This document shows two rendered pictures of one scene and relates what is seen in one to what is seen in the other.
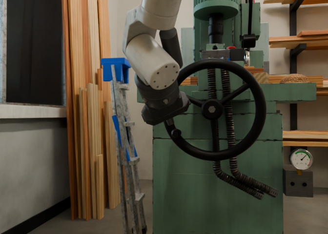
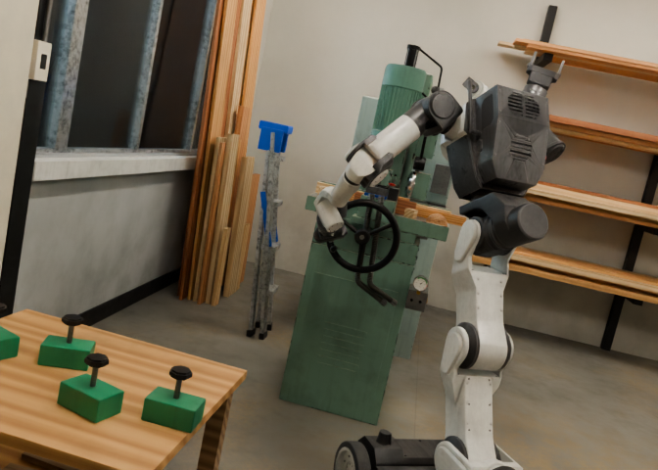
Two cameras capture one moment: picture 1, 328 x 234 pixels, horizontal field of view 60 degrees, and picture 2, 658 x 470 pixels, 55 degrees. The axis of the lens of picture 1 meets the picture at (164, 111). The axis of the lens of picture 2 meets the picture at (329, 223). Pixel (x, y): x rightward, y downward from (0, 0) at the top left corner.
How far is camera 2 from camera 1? 1.68 m
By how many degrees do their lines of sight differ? 10
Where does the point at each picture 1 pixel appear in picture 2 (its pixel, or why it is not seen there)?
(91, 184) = (211, 261)
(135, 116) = not seen: hidden behind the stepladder
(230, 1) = not seen: hidden behind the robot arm
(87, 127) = (217, 190)
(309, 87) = (443, 230)
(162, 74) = (334, 226)
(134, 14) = (326, 194)
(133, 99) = not seen: hidden behind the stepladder
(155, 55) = (333, 215)
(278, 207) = (399, 315)
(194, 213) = (333, 308)
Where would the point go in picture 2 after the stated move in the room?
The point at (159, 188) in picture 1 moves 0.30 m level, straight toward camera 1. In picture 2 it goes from (308, 283) to (310, 303)
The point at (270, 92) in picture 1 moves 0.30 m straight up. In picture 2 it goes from (413, 227) to (431, 155)
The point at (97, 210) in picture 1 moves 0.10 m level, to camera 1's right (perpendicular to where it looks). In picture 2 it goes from (212, 294) to (229, 298)
